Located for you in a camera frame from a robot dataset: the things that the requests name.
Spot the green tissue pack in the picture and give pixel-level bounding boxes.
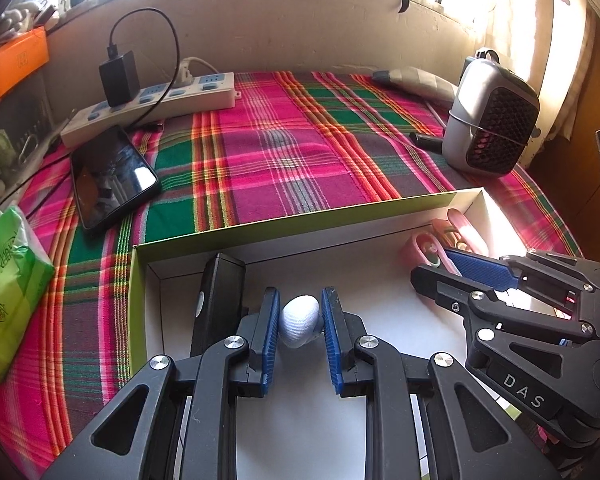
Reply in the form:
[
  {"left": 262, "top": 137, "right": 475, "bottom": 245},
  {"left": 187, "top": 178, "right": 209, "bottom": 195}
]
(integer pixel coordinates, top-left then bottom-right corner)
[{"left": 0, "top": 206, "right": 55, "bottom": 382}]

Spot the orange box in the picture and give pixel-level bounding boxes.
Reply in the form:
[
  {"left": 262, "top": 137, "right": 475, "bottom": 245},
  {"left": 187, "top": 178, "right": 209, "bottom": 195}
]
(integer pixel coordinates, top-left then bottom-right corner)
[{"left": 0, "top": 26, "right": 50, "bottom": 99}]

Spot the white power strip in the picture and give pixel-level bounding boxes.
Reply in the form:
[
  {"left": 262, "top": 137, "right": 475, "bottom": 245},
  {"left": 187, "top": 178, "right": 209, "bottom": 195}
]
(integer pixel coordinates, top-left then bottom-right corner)
[{"left": 60, "top": 73, "right": 236, "bottom": 148}]

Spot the black charger cable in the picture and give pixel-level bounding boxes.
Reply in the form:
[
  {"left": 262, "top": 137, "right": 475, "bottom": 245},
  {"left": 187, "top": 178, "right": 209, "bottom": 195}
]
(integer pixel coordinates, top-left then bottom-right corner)
[{"left": 107, "top": 6, "right": 182, "bottom": 129}]

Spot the white plug with cable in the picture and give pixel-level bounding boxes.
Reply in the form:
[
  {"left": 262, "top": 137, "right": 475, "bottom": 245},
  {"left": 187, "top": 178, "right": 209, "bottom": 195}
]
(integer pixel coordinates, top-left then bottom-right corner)
[{"left": 174, "top": 55, "right": 221, "bottom": 86}]

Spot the white mushroom-shaped knob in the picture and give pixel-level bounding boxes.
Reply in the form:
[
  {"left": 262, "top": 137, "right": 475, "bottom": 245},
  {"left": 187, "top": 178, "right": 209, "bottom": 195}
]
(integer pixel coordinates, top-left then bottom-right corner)
[{"left": 278, "top": 295, "right": 324, "bottom": 349}]

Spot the black rectangular lighter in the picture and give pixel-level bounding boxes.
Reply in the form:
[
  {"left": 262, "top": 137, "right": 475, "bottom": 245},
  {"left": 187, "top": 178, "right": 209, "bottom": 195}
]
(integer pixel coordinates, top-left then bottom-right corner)
[{"left": 189, "top": 252, "right": 246, "bottom": 356}]

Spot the black smartphone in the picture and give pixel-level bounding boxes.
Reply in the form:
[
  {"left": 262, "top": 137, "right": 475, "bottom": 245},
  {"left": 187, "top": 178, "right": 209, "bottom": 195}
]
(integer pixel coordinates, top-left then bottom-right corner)
[{"left": 70, "top": 126, "right": 161, "bottom": 236}]

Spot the green and white cardboard tray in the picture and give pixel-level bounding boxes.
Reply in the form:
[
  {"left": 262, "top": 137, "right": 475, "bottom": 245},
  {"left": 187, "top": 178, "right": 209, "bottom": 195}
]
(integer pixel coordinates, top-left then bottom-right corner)
[{"left": 129, "top": 188, "right": 526, "bottom": 479}]

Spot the grey portable fan heater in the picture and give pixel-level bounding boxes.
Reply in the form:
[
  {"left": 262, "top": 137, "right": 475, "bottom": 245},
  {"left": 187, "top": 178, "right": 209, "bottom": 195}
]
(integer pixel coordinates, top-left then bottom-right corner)
[{"left": 442, "top": 48, "right": 540, "bottom": 177}]

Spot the pink green plaid bedsheet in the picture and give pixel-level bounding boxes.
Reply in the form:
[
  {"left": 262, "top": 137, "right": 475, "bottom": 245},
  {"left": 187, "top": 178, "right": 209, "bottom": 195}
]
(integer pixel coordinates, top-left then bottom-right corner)
[{"left": 0, "top": 72, "right": 580, "bottom": 479}]

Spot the black charger adapter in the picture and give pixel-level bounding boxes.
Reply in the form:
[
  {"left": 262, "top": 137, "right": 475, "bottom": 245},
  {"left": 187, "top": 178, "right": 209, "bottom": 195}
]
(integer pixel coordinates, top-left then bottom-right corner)
[{"left": 99, "top": 44, "right": 140, "bottom": 107}]

